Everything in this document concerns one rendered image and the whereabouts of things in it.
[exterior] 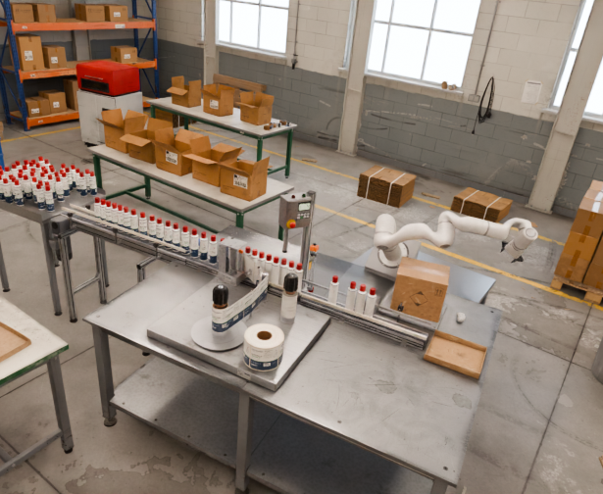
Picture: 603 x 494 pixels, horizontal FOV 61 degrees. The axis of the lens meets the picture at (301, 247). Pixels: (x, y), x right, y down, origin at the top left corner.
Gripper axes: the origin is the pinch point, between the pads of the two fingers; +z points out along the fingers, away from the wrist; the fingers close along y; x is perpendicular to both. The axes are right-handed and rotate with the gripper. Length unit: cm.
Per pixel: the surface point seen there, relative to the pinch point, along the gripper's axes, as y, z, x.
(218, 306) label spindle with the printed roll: 72, -30, 166
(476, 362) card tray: -33, -8, 70
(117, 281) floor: 212, 162, 202
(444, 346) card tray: -16, -1, 74
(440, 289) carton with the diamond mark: 9, -8, 55
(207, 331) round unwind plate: 69, -14, 177
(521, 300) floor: -32, 181, -98
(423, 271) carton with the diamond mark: 24, -4, 53
